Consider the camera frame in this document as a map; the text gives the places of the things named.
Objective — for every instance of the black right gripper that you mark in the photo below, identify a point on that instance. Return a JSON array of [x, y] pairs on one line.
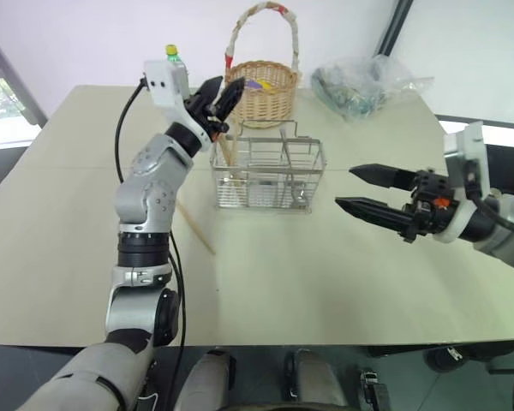
[[430, 201]]

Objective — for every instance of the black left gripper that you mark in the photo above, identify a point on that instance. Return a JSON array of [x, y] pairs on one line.
[[202, 112]]

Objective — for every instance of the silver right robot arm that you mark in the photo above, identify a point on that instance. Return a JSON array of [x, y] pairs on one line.
[[505, 240]]

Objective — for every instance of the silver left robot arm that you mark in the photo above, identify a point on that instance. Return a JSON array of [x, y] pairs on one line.
[[145, 192]]

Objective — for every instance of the metal spoon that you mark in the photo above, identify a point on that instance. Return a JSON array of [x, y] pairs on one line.
[[300, 196]]

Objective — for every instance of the purple and yellow item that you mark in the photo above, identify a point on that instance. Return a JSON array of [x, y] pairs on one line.
[[259, 84]]

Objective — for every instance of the green bottle with yellow cap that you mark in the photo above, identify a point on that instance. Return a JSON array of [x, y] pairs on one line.
[[171, 50]]

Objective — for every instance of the clear plastic bag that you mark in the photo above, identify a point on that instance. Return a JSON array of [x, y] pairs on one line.
[[355, 90]]

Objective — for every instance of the dark rounded robot part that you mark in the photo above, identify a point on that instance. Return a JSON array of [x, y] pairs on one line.
[[458, 355]]

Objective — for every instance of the small black floor device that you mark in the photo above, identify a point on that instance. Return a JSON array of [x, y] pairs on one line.
[[373, 388]]

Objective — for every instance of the grey rounded robot leg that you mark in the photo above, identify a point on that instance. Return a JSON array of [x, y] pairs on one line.
[[314, 381], [205, 381]]

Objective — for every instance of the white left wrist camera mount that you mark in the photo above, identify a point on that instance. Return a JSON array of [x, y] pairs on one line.
[[163, 83]]

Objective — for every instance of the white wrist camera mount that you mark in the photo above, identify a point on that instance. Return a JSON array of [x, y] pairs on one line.
[[475, 145], [163, 83]]

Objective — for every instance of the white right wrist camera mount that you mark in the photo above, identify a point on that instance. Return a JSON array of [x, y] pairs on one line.
[[475, 145]]

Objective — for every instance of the black vertical wall frame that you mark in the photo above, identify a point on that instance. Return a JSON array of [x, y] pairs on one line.
[[392, 25]]

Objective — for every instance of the window with dark frame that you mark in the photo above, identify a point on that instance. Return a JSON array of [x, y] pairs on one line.
[[4, 98]]

